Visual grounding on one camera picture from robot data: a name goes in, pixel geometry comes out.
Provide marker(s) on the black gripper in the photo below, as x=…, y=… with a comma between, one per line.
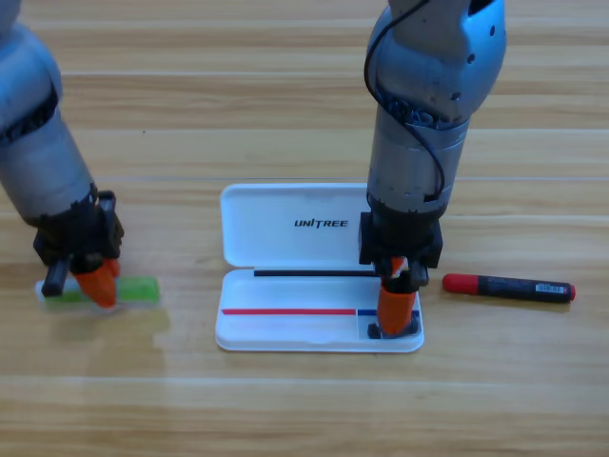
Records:
x=85, y=228
x=404, y=235

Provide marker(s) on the green highlighter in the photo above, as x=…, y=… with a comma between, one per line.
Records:
x=138, y=288

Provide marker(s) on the black eraser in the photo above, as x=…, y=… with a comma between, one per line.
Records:
x=373, y=331

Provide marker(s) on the red and black marker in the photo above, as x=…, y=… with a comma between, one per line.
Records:
x=509, y=287

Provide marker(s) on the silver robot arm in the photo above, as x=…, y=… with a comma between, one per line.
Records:
x=428, y=66
x=38, y=152

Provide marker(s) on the white Unitree pencil case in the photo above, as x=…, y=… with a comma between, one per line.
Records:
x=280, y=247

